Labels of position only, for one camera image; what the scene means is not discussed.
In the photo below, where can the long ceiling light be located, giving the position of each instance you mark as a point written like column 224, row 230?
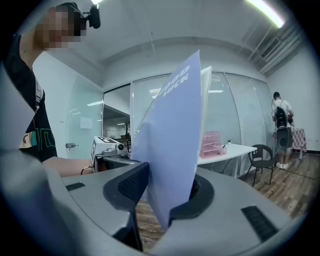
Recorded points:
column 267, row 12

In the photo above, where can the frosted glass door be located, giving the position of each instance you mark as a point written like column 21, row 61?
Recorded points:
column 85, row 117

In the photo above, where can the person's left forearm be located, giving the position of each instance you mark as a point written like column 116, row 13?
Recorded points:
column 70, row 166

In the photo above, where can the white table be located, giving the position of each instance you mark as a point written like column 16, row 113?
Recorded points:
column 237, row 150

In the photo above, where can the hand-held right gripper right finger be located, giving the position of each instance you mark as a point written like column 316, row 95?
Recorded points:
column 225, row 212

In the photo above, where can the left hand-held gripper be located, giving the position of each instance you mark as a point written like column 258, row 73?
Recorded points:
column 105, row 146

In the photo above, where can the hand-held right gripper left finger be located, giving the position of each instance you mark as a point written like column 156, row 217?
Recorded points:
column 125, row 185

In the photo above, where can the ceiling air vent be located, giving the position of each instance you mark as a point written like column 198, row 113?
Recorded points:
column 270, row 48

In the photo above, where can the black head-mounted camera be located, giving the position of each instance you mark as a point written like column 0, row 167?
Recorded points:
column 94, row 16

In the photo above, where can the black chair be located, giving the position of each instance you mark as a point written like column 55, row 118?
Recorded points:
column 262, row 160

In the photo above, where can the person's black printed t-shirt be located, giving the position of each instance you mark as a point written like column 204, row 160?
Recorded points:
column 27, row 100

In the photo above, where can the pink wire mesh rack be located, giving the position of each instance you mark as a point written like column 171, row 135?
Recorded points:
column 212, row 146

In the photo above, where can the lavender spiral notebook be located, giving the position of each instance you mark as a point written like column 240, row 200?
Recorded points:
column 172, row 137

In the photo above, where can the checkered cloth covered table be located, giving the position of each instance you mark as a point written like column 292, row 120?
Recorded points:
column 298, row 140

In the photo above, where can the black coat stand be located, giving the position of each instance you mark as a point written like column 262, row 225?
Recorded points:
column 126, row 130

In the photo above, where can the person's head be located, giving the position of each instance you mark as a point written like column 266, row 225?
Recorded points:
column 60, row 27

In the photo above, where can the black wrist band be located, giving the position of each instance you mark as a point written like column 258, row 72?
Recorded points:
column 86, row 170

